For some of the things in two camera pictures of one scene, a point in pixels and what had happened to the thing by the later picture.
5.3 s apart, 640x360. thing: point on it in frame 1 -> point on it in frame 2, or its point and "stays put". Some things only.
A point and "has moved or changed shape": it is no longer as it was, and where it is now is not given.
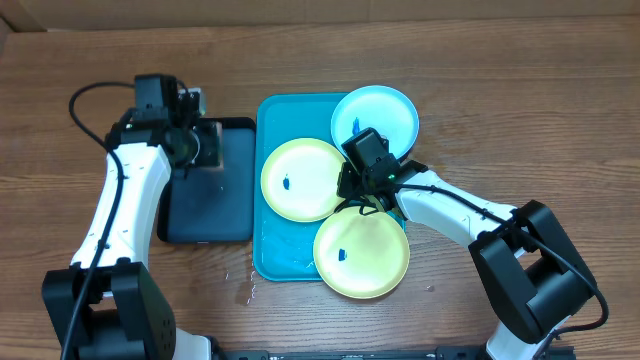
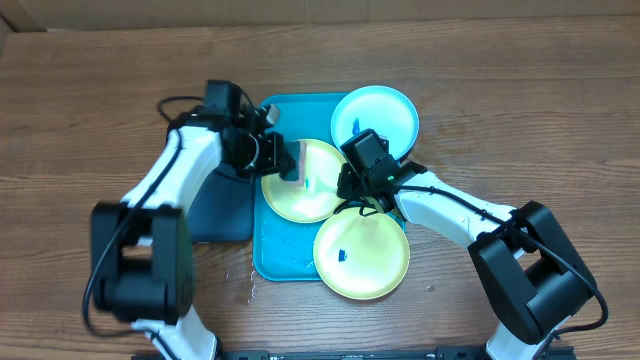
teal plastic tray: x=283 y=249 stays put
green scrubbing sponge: x=219 y=129 has moved or changed shape
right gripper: x=345 y=182 stays put
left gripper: x=211 y=155 -> x=276 y=157
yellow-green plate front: x=360 y=255 stays put
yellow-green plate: x=299 y=179 stays put
